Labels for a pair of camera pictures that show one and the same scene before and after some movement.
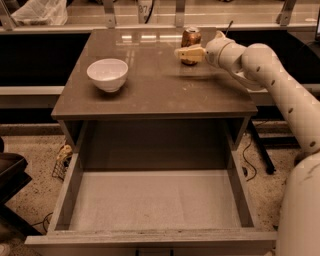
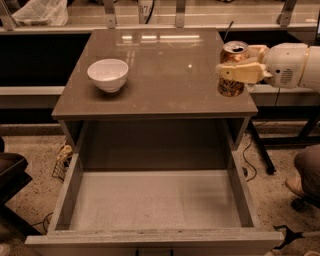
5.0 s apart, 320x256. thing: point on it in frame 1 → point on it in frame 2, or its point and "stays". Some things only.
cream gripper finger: (219, 35) → (258, 51)
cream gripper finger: (195, 53) → (250, 73)
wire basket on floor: (63, 162) stays
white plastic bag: (42, 12) stays
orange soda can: (191, 37) → (232, 51)
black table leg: (262, 148) stays
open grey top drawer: (170, 187) stays
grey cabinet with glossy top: (129, 104) stays
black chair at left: (14, 177) stays
